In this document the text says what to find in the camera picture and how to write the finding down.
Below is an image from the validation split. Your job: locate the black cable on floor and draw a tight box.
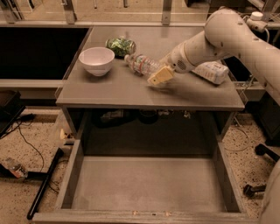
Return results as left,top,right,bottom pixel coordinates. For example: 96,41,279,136
0,117,46,173

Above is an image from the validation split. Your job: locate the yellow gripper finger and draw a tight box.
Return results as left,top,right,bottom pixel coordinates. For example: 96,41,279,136
148,66,174,86

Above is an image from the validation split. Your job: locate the open grey top drawer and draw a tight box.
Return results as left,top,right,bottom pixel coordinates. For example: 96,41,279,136
32,142,258,224

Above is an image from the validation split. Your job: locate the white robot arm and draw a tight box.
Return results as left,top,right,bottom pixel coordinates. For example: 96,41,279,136
161,7,280,103

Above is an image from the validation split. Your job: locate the black bar on floor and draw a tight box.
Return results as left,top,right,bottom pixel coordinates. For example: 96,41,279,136
26,148,64,221

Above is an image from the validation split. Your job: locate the white spiral-wrapped cable connector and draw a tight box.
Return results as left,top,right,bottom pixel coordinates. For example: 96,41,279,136
245,11,267,33

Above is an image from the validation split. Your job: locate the green crushed soda can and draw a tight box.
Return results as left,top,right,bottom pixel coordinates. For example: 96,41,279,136
105,38,137,57

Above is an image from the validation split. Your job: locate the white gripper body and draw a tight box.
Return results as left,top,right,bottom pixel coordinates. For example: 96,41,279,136
160,42,195,74

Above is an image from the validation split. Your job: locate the white labelled drink bottle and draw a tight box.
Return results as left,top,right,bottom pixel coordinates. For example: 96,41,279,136
192,61,229,85

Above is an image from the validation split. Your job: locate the small device on floor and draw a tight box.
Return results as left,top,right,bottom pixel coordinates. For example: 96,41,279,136
0,157,28,179

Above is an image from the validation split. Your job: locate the black chair base leg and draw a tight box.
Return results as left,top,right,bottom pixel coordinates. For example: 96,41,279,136
242,143,280,199

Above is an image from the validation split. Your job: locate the grey cabinet with top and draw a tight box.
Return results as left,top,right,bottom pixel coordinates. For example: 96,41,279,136
55,25,246,157

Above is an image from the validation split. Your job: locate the clear plastic water bottle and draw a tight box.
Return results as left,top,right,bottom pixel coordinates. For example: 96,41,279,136
124,54,163,78

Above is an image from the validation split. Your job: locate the white ceramic bowl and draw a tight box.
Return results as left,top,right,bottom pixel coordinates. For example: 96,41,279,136
79,47,115,77

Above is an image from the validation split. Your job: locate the black box at left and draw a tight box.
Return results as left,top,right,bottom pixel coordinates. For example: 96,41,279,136
0,90,25,137

